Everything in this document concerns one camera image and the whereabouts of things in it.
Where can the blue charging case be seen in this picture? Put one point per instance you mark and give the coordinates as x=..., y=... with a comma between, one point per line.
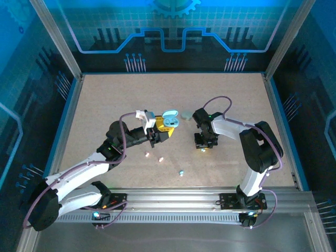
x=172, y=123

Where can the pale green charging case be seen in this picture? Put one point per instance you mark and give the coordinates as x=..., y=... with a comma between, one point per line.
x=187, y=115

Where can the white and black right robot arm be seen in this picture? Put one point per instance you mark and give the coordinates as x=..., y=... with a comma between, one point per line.
x=260, y=149

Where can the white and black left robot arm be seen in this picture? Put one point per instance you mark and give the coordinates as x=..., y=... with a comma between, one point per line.
x=78, y=173

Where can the black controller box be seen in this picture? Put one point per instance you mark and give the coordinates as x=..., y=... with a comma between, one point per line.
x=105, y=217

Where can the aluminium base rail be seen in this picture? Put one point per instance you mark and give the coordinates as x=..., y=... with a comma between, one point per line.
x=170, y=199

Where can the aluminium side rail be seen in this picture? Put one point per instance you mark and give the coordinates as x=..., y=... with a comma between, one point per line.
x=273, y=99
x=66, y=126

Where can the aluminium frame post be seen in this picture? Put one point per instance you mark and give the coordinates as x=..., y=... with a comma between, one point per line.
x=58, y=39
x=288, y=39

